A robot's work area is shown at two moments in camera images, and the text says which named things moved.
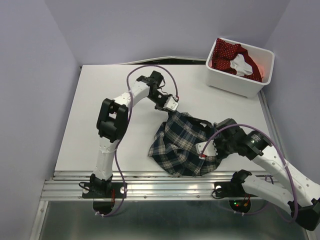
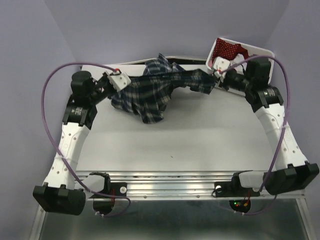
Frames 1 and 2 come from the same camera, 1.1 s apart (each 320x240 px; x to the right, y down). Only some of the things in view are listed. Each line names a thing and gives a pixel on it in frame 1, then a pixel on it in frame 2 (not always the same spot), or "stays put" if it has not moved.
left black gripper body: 159,99 to 103,89
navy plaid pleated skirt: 174,145 to 147,93
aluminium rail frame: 64,185 stays put
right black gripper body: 224,147 to 234,80
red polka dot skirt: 224,52 stays put
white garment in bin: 241,66 stays put
